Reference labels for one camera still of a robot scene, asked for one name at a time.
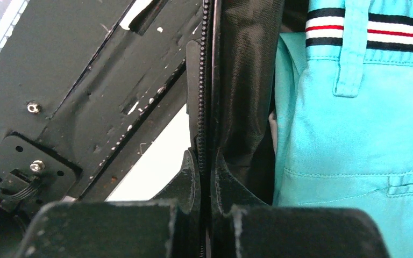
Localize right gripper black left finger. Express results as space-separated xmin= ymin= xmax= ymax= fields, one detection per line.
xmin=16 ymin=148 xmax=202 ymax=258

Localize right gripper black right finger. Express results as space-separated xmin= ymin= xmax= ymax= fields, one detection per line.
xmin=210 ymin=152 xmax=390 ymax=258

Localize black ribbed hard-shell suitcase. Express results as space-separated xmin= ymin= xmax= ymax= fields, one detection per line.
xmin=174 ymin=1 xmax=308 ymax=257

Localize turquoise shorts with striped waistband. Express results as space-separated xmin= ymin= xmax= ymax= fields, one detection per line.
xmin=272 ymin=1 xmax=413 ymax=257

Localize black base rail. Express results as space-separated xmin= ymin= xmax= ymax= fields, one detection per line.
xmin=0 ymin=1 xmax=202 ymax=257

